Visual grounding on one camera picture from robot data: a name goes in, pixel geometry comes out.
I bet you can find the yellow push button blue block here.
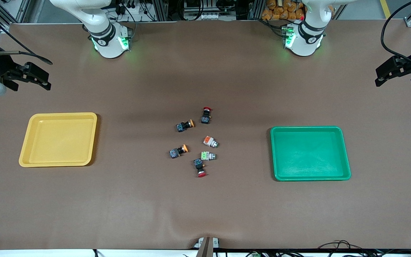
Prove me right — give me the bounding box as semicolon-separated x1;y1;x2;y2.
169;144;189;159
176;119;195;133

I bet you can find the yellow plastic tray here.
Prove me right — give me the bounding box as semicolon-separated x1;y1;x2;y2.
19;112;98;167

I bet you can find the green plastic tray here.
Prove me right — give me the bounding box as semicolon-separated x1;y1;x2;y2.
270;126;351;182

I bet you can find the orange bagged items pile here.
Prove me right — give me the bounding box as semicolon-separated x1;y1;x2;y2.
262;0;305;20

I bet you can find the red mushroom push button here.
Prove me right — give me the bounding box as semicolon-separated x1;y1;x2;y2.
193;158;207;178
201;106;213;125

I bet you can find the white power strip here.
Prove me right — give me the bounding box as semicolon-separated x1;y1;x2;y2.
183;12;235;20

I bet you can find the brown table mat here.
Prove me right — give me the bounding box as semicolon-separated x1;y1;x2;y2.
0;20;411;250

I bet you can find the metal table clamp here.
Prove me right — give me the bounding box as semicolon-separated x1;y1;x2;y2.
193;237;220;257

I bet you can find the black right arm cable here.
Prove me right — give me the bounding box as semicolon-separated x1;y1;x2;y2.
0;32;53;65

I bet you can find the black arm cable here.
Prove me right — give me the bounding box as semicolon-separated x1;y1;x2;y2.
0;32;53;65
380;0;411;60

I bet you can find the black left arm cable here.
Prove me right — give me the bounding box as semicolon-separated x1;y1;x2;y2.
380;0;411;60

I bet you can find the black cable tangle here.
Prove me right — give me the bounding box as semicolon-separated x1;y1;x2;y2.
115;0;156;22

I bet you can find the black cable bundle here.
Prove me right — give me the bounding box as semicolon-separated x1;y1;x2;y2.
316;240;411;257

